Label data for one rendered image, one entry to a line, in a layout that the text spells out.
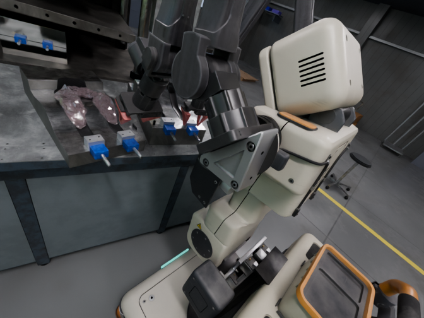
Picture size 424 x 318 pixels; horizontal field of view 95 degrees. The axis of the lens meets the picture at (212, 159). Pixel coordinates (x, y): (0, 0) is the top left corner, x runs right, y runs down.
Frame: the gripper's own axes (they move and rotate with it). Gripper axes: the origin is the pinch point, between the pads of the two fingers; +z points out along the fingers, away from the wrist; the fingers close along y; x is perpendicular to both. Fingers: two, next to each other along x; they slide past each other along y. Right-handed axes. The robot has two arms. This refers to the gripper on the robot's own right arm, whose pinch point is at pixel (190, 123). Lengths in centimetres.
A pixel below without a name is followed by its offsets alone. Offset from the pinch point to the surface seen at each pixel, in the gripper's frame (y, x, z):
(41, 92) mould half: 53, -22, 4
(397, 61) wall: -775, -228, -121
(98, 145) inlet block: 37.4, 9.9, 4.0
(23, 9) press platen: 61, -80, -10
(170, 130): 11.6, 4.7, 0.7
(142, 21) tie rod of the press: 8, -73, -23
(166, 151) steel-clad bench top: 11.0, 5.8, 10.9
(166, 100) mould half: 3.8, -23.1, 0.9
